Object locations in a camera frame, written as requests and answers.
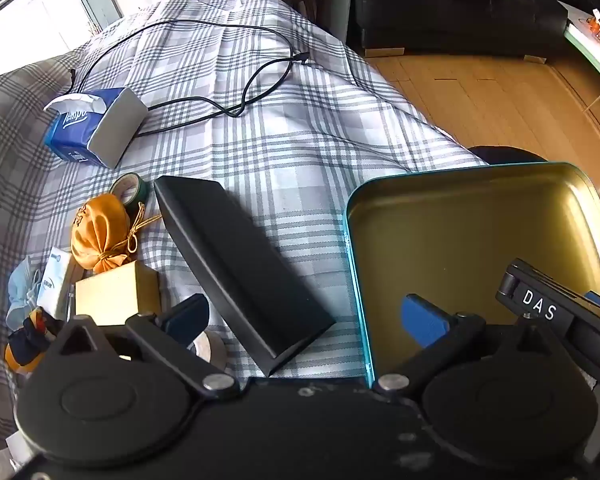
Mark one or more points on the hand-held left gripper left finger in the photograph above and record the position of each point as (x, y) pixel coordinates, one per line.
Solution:
(187, 317)

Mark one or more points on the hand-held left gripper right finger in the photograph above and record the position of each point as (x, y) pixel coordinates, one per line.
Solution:
(422, 320)

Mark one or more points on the teal metal tin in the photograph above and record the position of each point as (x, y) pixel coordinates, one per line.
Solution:
(455, 240)

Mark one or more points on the white pocket tissue pack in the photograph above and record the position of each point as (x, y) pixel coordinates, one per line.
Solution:
(55, 280)

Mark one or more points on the orange and navy plush toy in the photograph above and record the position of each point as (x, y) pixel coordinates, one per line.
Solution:
(25, 345)

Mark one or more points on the blue face mask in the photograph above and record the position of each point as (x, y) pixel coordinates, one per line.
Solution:
(22, 295)

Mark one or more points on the silver tape roll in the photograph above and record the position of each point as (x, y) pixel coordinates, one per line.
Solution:
(212, 350)

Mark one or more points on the long black box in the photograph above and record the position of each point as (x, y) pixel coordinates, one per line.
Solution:
(230, 270)

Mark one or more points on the gold cardboard box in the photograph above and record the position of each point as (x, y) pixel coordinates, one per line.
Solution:
(115, 292)

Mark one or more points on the black round stool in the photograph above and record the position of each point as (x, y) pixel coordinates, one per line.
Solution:
(505, 154)

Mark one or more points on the green tape roll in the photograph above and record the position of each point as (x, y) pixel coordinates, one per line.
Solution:
(145, 192)

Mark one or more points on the grey plaid bed sheet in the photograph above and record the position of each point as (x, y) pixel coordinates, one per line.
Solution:
(280, 135)

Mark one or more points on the blue tissue box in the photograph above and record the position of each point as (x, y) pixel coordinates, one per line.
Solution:
(115, 125)

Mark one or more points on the glass coffee table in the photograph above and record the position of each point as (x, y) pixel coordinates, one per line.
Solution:
(595, 45)

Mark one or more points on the black leather sofa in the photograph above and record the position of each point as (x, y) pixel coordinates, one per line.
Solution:
(405, 5)

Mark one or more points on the grey flat panel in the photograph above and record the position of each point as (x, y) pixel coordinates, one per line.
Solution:
(336, 5)

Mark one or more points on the dark wooden stool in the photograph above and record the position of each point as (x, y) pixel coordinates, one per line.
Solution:
(300, 0)

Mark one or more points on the window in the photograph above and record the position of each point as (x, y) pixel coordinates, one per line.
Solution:
(40, 5)

